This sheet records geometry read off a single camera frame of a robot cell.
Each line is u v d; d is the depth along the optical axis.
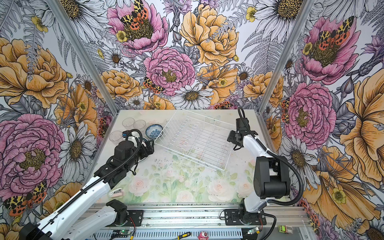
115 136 1.01
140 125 1.08
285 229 0.69
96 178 0.52
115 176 0.54
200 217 0.76
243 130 0.73
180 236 0.69
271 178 0.47
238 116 0.71
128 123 1.08
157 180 0.87
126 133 0.67
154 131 1.05
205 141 1.03
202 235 0.66
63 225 0.42
